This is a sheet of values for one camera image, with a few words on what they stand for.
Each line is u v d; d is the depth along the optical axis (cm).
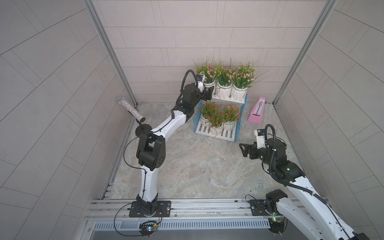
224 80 77
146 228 65
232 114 91
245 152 68
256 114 102
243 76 72
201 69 81
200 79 71
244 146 69
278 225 68
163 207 72
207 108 91
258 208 71
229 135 96
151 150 52
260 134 65
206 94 75
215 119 87
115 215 69
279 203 60
